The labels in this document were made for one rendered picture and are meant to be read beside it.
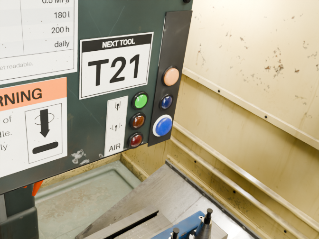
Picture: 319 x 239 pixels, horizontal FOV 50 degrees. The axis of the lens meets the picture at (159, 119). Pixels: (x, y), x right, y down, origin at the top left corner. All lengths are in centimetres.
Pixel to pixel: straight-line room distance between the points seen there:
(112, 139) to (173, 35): 16
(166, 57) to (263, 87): 82
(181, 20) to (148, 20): 5
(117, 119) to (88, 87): 7
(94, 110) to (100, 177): 163
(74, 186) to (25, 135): 159
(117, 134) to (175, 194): 120
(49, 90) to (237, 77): 100
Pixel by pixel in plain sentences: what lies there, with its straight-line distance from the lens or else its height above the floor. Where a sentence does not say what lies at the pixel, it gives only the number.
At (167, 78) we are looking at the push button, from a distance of 46.
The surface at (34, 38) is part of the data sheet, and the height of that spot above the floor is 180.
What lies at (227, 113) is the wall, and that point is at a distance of 138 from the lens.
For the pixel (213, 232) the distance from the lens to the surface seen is 97.
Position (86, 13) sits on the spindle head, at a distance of 37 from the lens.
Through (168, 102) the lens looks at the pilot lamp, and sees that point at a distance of 49.
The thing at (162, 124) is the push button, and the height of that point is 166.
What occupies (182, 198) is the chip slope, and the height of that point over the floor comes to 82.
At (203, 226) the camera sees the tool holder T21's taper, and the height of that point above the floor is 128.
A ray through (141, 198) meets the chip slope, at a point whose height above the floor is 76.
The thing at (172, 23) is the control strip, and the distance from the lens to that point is 44.
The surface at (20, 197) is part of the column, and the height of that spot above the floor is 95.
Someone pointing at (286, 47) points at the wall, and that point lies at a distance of 118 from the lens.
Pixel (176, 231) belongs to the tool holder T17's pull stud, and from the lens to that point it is 80.
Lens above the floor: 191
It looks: 30 degrees down
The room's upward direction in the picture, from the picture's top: 9 degrees clockwise
